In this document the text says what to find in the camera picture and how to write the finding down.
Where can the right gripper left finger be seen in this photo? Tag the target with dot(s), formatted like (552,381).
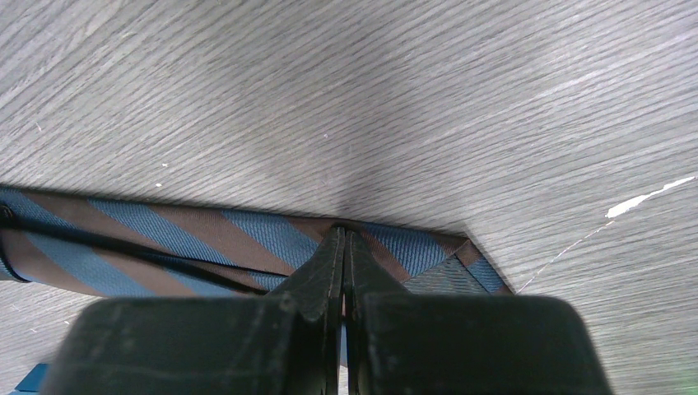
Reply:
(285,342)

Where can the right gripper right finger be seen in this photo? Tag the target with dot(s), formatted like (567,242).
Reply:
(399,342)

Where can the navy brown striped tie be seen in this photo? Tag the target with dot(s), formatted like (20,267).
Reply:
(106,247)

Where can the blue block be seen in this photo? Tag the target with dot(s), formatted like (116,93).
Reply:
(31,383)

